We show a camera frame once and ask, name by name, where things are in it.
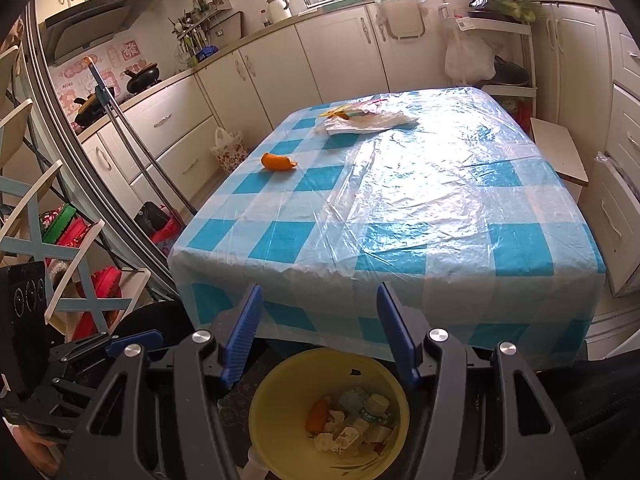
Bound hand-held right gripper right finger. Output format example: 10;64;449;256
376;281;586;480

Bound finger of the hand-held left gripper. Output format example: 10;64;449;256
65;329;168;361

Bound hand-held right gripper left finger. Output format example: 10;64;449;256
57;284;264;480

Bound yellow plastic basin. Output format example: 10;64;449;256
248;347;411;480

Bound clear plastic bottle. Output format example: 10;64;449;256
345;392;396;426

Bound white tissue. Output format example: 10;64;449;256
314;430;341;455

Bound small orange peel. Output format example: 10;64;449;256
261;152;298;172

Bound clear plastic wrapper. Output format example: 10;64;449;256
326;109;421;136

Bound red green fabric items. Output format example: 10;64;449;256
40;202;123;341

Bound bin with red bag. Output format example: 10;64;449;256
132;201;186;246

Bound white blue folding shelf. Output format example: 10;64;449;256
0;45;151;336

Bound blue checked tablecloth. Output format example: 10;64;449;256
167;87;608;371

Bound floral shopping bag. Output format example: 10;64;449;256
210;127;249;173

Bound person's black pants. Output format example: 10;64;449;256
115;305;640;480

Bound open white drawer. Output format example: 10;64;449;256
580;152;640;296

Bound small white stool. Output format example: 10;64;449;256
529;116;590;188

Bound red green printed bag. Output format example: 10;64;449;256
497;97;533;126

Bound dark lidded pan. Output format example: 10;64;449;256
482;56;530;88

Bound large white plastic bag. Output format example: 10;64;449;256
444;30;496;83

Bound white kitchen base cabinets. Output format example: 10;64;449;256
75;0;640;296

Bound black range hood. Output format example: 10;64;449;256
44;0;165;66

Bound black-framed cutting board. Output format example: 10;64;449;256
202;11;244;51

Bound white hanging waste bin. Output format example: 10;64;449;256
374;0;427;40

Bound white trolley rack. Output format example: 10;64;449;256
440;2;538;111

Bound green sink mat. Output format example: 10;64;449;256
300;0;371;16

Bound grey metal door frame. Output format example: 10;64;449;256
20;2;181;306

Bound grey long-handled dustpan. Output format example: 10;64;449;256
107;92;198;213

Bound broom with metal handle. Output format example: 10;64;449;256
85;57;166;211

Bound wall utensil rack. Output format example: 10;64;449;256
167;0;241;68

